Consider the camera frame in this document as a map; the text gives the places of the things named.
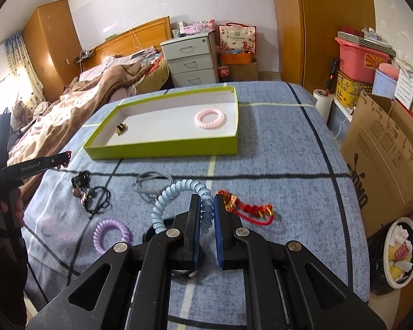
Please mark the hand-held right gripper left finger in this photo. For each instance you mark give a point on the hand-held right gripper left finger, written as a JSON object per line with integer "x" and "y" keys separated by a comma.
{"x": 194, "y": 247}

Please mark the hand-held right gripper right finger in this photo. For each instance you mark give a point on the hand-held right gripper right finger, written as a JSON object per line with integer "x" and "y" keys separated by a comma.
{"x": 218, "y": 244}

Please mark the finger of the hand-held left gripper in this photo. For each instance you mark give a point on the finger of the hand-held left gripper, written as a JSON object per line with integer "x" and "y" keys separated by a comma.
{"x": 56, "y": 161}

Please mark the green cardboard box tray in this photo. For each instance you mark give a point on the green cardboard box tray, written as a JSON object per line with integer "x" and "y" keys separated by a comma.
{"x": 165, "y": 149}

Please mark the person's left forearm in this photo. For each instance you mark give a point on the person's left forearm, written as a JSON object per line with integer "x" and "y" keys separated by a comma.
{"x": 3, "y": 282}

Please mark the brown teddy bear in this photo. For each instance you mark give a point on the brown teddy bear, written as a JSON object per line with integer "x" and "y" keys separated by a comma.
{"x": 20, "y": 111}

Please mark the black and gold hair clip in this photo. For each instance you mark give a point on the black and gold hair clip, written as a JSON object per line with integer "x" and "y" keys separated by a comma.
{"x": 120, "y": 129}

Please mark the brown blanket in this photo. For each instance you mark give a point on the brown blanket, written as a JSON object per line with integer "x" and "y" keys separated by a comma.
{"x": 89, "y": 87}

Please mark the dotted curtain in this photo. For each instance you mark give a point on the dotted curtain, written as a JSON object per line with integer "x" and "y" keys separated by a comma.
{"x": 24, "y": 65}

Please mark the blue patterned cloth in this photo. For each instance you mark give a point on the blue patterned cloth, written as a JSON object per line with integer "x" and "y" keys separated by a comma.
{"x": 278, "y": 151}

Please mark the narrow wooden wardrobe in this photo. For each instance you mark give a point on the narrow wooden wardrobe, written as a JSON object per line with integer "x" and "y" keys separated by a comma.
{"x": 51, "y": 41}

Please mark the wooden bed headboard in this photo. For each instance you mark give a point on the wooden bed headboard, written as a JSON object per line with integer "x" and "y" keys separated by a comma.
{"x": 141, "y": 34}

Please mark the white drawer cabinet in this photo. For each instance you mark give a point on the white drawer cabinet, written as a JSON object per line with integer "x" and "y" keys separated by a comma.
{"x": 189, "y": 65}

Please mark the cola bottle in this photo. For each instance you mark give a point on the cola bottle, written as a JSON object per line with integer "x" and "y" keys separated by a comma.
{"x": 224, "y": 74}

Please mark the white paper towel roll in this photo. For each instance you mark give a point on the white paper towel roll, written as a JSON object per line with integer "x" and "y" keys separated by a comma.
{"x": 321, "y": 106}

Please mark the small cardboard box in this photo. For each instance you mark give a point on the small cardboard box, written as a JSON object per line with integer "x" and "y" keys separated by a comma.
{"x": 244, "y": 72}

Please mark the white rimmed trash bin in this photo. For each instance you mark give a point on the white rimmed trash bin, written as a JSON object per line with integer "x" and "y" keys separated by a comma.
{"x": 399, "y": 251}

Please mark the orange basket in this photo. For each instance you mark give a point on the orange basket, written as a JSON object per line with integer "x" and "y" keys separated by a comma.
{"x": 237, "y": 58}

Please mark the large open cardboard box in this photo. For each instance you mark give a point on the large open cardboard box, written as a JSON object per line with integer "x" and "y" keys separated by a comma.
{"x": 382, "y": 151}

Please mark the pink clutter on cabinet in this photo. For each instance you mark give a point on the pink clutter on cabinet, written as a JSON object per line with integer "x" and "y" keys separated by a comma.
{"x": 196, "y": 27}

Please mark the yellow patterned tin box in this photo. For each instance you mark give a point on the yellow patterned tin box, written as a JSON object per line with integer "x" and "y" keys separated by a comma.
{"x": 347, "y": 91}

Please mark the red and black stick tool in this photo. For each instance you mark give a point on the red and black stick tool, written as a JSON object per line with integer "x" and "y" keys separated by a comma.
{"x": 332, "y": 75}

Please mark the red patterned gift bag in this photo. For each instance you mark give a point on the red patterned gift bag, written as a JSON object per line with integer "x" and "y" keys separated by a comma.
{"x": 237, "y": 41}

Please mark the pink plastic storage bin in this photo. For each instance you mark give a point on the pink plastic storage bin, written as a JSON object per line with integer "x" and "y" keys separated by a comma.
{"x": 354, "y": 62}

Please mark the white carton box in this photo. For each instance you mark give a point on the white carton box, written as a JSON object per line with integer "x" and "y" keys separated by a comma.
{"x": 406, "y": 87}

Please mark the large wooden wardrobe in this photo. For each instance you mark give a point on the large wooden wardrobe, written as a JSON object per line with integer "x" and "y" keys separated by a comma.
{"x": 330, "y": 24}

